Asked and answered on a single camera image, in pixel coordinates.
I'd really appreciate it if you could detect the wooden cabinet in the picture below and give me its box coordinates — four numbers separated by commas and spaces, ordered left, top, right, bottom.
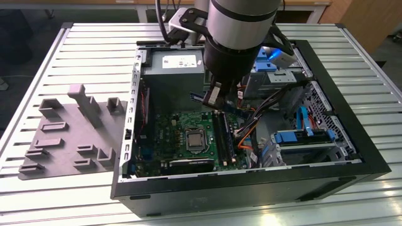
318, 0, 402, 56

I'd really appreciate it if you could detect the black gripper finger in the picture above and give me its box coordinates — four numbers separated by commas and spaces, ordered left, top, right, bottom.
201, 76, 226, 112
222, 81, 236, 106

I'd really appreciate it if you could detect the blue plastic drive latch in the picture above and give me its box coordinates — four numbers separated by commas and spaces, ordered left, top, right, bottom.
254, 50, 279, 73

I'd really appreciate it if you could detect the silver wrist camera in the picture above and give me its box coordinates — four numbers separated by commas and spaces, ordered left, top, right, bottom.
260, 46, 298, 69
168, 8, 207, 47

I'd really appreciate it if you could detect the orange data wire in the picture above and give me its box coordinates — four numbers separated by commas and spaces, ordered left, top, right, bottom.
235, 127, 256, 151

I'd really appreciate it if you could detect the black cable bundle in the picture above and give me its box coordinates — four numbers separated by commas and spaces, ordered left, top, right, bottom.
234, 80, 315, 137

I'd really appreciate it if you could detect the grey parts rack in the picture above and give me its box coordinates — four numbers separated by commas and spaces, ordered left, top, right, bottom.
17, 84, 129, 181

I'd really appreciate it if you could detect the grey power supply unit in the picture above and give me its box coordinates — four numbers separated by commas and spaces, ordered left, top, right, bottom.
140, 49, 207, 113

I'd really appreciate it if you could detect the blue flat data wire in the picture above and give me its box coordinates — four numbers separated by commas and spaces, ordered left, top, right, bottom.
296, 106, 314, 137

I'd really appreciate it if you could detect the metal disk bay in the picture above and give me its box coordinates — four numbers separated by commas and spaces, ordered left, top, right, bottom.
259, 128, 362, 169

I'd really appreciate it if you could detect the RAM stick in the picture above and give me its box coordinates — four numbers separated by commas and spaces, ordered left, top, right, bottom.
189, 91, 251, 118
224, 114, 238, 163

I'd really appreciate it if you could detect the black PC case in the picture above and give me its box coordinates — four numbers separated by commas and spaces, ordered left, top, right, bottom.
109, 39, 392, 218

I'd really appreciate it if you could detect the CPU socket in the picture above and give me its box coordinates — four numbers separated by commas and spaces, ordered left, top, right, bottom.
183, 127, 209, 155

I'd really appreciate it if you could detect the green motherboard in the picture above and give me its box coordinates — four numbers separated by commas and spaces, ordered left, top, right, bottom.
133, 109, 252, 177

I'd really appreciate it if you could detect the black camera cable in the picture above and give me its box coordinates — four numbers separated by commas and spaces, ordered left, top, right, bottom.
155, 0, 187, 49

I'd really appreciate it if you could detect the hard disk in blue carrier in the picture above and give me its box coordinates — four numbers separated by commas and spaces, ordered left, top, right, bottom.
271, 129, 336, 148

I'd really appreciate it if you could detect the silver CPU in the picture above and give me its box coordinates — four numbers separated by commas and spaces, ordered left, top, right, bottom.
187, 134, 203, 148

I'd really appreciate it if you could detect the black RAM slot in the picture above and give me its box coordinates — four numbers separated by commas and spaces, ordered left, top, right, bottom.
217, 111, 230, 167
211, 110, 224, 167

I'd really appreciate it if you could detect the metal drive cage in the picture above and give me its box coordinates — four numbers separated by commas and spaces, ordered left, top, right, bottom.
242, 46, 314, 99

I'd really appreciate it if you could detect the black graphics card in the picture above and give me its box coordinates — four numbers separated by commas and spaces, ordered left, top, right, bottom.
159, 157, 216, 176

